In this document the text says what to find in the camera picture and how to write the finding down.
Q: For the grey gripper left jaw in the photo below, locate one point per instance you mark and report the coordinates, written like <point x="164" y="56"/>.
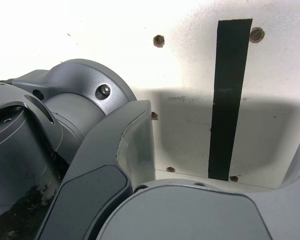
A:
<point x="100" y="150"/>

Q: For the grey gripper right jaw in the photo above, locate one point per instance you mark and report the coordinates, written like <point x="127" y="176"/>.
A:
<point x="190" y="215"/>

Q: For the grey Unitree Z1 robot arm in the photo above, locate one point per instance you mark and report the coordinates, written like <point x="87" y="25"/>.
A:
<point x="77" y="82"/>

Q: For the black tape strip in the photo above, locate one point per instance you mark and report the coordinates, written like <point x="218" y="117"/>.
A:
<point x="227" y="100"/>

